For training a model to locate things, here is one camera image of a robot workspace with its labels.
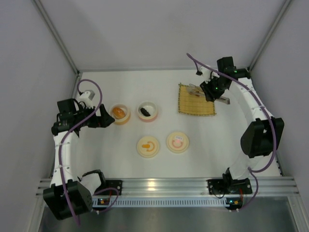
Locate orange bread bun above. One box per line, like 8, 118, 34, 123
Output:
112, 107, 126, 119

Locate orange lunch box bowl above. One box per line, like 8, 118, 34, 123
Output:
110, 104, 131, 125

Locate metal serving tongs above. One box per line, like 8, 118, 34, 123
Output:
186, 83, 230, 105

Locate black seaweed food piece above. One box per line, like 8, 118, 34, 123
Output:
140, 107, 151, 117

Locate red sausage food piece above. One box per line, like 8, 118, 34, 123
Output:
191, 92, 205, 97

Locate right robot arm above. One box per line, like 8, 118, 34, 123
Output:
200, 57, 284, 180

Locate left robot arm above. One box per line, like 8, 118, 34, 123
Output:
43, 99, 114, 220

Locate pink lunch box bowl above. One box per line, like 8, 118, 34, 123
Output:
137, 101, 158, 122

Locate bamboo mat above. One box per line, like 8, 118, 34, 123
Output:
178, 83, 216, 116

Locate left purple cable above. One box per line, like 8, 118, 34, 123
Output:
59, 79, 119, 227

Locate purple cable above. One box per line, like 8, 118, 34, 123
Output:
59, 79, 119, 227
186, 53, 277, 213

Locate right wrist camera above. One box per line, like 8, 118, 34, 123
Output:
196, 66, 211, 81

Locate cream lid orange handle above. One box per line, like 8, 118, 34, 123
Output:
137, 136, 160, 159

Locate cream lid pink handle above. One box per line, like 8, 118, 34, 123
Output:
166, 131, 190, 154

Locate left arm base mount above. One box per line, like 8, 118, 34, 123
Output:
94, 179, 123, 196

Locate slotted cable duct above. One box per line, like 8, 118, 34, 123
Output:
89, 197, 230, 208

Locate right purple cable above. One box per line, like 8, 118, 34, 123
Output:
186, 53, 277, 213

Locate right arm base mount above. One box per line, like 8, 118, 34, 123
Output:
207, 168, 253, 198

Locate right frame post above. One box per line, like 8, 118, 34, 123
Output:
247, 0, 294, 71

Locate frame post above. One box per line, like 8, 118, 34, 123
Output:
31, 0, 80, 75
247, 0, 294, 71

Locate aluminium front rail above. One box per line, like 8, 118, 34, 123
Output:
36, 176, 299, 197

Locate left frame post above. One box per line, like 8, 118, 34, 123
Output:
31, 0, 80, 75

